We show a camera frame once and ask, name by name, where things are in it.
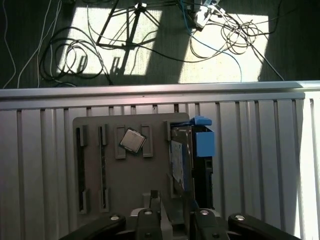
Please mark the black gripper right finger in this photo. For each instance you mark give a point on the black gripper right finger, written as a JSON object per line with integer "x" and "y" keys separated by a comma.
{"x": 205, "y": 225}

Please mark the black floor tripod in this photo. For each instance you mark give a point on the black floor tripod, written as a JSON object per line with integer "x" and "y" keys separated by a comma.
{"x": 132, "y": 25}

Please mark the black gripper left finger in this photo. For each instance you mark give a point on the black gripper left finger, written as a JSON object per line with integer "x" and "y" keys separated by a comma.
{"x": 147, "y": 225}

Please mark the silver CPU chip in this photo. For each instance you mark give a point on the silver CPU chip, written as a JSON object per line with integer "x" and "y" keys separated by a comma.
{"x": 132, "y": 141}

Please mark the hard disk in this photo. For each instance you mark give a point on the hard disk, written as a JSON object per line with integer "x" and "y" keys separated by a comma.
{"x": 203, "y": 143}

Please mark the grey parts rack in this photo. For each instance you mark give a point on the grey parts rack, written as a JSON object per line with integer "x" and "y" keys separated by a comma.
{"x": 137, "y": 180}

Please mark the white power strip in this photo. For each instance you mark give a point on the white power strip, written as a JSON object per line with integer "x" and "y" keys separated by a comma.
{"x": 201, "y": 17}

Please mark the dark RAM stick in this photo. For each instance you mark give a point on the dark RAM stick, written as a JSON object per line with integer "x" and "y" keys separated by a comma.
{"x": 102, "y": 170}
{"x": 80, "y": 170}

